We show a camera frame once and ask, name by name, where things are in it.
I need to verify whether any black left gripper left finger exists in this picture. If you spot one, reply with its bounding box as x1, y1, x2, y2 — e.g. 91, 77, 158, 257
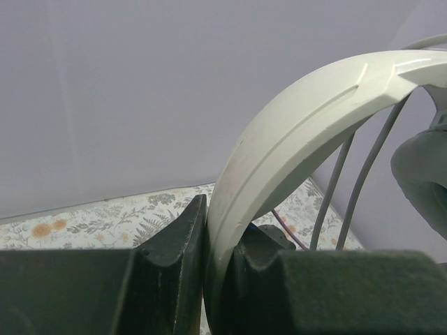
1, 195, 207, 334

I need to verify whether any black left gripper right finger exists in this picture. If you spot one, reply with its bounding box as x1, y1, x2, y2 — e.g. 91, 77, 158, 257
216, 232, 446, 334

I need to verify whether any white over-ear headphones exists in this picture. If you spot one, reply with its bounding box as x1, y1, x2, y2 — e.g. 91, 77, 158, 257
204, 50, 446, 334

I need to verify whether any floral table mat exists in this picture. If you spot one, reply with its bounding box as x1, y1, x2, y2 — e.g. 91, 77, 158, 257
0, 176, 366, 335

